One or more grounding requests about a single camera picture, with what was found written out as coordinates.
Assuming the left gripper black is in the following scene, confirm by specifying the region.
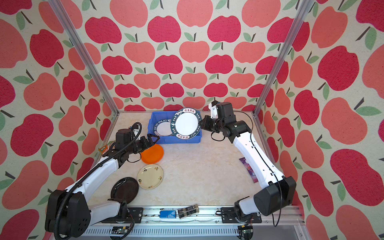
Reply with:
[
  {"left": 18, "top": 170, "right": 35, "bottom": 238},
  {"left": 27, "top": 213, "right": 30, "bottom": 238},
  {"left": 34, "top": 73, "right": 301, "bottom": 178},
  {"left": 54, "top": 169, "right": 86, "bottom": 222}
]
[{"left": 126, "top": 134, "right": 160, "bottom": 155}]

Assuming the green rim plate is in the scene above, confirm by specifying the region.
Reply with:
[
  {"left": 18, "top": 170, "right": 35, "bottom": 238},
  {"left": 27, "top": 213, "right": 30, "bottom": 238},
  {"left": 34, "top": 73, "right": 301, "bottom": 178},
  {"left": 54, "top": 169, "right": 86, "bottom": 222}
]
[
  {"left": 154, "top": 119, "right": 173, "bottom": 137},
  {"left": 170, "top": 108, "right": 202, "bottom": 140}
]

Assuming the orange plastic plate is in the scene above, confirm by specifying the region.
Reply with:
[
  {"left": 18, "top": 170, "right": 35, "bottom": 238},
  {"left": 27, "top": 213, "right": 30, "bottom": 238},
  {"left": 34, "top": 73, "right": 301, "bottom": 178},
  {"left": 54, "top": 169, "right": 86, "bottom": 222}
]
[{"left": 141, "top": 145, "right": 164, "bottom": 165}]

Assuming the cream floral plate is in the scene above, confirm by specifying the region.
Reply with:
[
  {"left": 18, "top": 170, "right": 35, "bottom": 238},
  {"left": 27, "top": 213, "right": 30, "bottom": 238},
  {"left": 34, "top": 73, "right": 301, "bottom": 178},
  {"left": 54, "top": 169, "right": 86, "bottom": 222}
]
[{"left": 137, "top": 164, "right": 164, "bottom": 190}]

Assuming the black plate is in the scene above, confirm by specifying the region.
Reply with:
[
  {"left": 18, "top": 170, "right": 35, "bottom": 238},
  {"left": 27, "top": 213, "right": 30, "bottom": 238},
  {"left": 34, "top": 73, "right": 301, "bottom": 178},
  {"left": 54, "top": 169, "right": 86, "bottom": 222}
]
[{"left": 110, "top": 177, "right": 139, "bottom": 204}]

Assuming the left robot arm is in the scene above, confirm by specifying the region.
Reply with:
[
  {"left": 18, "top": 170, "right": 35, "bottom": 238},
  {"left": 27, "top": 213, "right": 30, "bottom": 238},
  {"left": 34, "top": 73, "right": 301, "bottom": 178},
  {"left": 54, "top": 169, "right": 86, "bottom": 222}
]
[{"left": 45, "top": 130, "right": 160, "bottom": 240}]

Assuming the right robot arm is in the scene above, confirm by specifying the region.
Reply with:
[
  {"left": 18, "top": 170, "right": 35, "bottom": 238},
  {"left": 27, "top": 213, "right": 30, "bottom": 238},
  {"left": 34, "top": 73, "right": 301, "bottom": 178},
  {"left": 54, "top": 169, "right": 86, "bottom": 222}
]
[{"left": 199, "top": 116, "right": 297, "bottom": 221}]

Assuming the blue plastic bin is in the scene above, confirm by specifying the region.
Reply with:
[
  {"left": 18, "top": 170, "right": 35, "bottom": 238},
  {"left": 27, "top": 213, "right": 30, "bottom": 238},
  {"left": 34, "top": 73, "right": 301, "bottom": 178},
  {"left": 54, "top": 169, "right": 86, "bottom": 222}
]
[{"left": 147, "top": 111, "right": 203, "bottom": 145}]

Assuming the green orange snack packet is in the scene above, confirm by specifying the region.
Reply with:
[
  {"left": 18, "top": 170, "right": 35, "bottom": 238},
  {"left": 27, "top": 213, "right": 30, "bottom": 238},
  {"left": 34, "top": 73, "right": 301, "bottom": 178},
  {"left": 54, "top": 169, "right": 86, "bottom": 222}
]
[{"left": 99, "top": 144, "right": 110, "bottom": 155}]

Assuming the purple candy bag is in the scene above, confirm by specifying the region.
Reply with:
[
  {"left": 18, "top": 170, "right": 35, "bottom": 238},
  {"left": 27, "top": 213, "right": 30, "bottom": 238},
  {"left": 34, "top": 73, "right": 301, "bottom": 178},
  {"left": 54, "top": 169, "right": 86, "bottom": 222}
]
[{"left": 239, "top": 158, "right": 258, "bottom": 183}]

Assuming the blue small box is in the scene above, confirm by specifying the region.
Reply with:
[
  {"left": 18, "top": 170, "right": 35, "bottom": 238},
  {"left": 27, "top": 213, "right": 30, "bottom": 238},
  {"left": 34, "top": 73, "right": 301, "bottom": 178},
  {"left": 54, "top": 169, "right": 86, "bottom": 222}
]
[{"left": 159, "top": 210, "right": 176, "bottom": 219}]

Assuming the black cylindrical part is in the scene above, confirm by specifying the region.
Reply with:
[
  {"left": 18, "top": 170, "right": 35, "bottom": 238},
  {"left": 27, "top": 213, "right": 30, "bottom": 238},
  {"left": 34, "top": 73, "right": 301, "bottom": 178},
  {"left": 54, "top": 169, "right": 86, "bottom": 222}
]
[{"left": 178, "top": 205, "right": 200, "bottom": 219}]

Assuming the green circuit board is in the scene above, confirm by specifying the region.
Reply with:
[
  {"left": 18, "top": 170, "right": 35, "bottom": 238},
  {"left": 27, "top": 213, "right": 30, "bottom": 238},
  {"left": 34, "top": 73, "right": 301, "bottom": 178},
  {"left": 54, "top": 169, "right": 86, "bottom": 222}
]
[{"left": 111, "top": 227, "right": 129, "bottom": 235}]

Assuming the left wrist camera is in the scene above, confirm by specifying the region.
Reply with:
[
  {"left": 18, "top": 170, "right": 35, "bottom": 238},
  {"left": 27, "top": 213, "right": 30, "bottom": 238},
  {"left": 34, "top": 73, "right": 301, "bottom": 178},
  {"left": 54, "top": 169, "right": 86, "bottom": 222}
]
[{"left": 115, "top": 129, "right": 136, "bottom": 151}]

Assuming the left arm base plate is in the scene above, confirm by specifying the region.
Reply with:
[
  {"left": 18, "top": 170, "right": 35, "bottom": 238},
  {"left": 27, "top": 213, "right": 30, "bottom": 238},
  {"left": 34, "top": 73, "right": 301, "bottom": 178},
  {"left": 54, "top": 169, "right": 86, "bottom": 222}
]
[{"left": 102, "top": 207, "right": 144, "bottom": 224}]

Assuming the aluminium front rail frame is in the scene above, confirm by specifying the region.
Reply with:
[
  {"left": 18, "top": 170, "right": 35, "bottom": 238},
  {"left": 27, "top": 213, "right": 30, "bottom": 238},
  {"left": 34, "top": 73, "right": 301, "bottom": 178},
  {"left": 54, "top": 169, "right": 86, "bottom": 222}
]
[{"left": 72, "top": 206, "right": 311, "bottom": 240}]

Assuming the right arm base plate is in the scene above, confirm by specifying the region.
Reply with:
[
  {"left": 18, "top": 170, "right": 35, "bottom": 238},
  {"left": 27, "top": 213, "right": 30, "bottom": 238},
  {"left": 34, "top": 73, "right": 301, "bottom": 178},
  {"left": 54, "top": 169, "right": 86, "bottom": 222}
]
[{"left": 219, "top": 207, "right": 262, "bottom": 224}]

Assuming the left aluminium post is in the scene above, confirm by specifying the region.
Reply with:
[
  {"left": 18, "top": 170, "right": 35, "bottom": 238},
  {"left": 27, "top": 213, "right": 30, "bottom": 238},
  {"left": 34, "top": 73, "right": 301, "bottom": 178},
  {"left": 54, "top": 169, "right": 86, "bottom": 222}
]
[{"left": 48, "top": 0, "right": 120, "bottom": 117}]

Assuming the aluminium post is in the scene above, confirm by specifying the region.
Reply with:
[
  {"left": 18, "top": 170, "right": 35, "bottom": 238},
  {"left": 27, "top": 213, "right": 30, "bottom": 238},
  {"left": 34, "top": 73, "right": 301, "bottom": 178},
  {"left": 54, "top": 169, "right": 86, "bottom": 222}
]
[
  {"left": 48, "top": 0, "right": 120, "bottom": 117},
  {"left": 253, "top": 0, "right": 316, "bottom": 118}
]

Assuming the right aluminium post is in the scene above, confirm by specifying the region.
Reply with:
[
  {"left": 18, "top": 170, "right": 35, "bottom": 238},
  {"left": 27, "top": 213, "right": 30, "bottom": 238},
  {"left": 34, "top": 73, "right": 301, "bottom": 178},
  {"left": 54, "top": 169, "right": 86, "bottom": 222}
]
[{"left": 253, "top": 0, "right": 316, "bottom": 118}]

